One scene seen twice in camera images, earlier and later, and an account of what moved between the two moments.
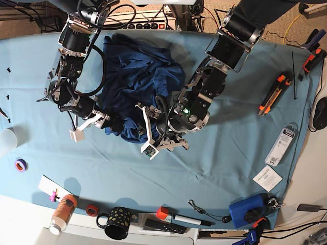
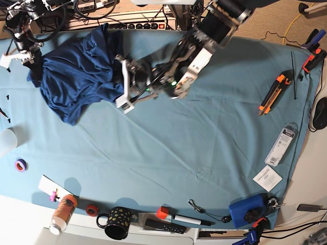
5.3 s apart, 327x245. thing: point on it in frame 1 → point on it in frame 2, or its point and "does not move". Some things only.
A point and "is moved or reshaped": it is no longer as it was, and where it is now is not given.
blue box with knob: x=247 y=210 does not move
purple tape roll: x=21 y=165 does not move
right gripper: x=160 y=129 → x=137 y=78
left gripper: x=84 y=109 → x=30 y=57
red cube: x=162 y=213 does not move
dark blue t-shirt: x=135 y=74 is moved or reshaped
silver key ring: x=274 y=203 does not move
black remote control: x=164 y=226 does not move
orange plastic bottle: x=63 y=214 does not move
